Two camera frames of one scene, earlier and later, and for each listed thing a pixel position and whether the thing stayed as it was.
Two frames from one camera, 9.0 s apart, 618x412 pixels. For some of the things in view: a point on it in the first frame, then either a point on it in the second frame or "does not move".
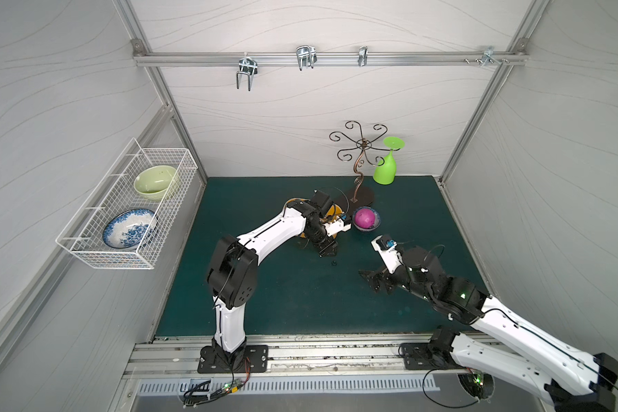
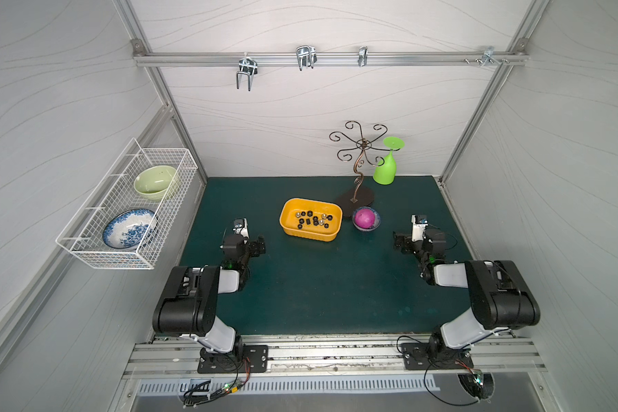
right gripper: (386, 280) -> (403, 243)
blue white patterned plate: (126, 229) does not move
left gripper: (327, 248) -> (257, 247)
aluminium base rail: (290, 356) does not move
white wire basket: (119, 222) does not move
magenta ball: (365, 218) does not move
